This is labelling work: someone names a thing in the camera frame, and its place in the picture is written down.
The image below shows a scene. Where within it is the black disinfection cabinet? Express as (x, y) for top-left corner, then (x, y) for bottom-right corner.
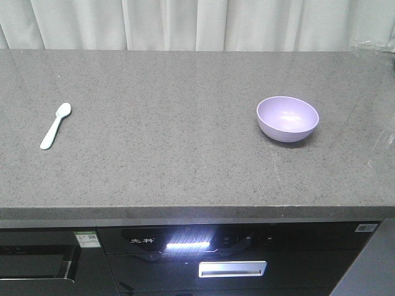
(98, 221), (379, 295)

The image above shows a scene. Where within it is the black built-in dishwasher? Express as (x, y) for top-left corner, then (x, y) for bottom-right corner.
(1, 220), (119, 295)

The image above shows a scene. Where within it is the light green plastic spoon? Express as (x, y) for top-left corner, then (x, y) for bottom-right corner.
(39, 102), (72, 150)

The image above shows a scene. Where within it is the clear plastic wrap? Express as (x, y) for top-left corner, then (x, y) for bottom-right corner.
(351, 35), (394, 54)

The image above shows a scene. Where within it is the purple plastic bowl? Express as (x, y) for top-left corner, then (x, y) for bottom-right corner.
(256, 96), (320, 143)

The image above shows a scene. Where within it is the grey cabinet door right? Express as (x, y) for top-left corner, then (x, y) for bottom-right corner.
(331, 218), (394, 295)

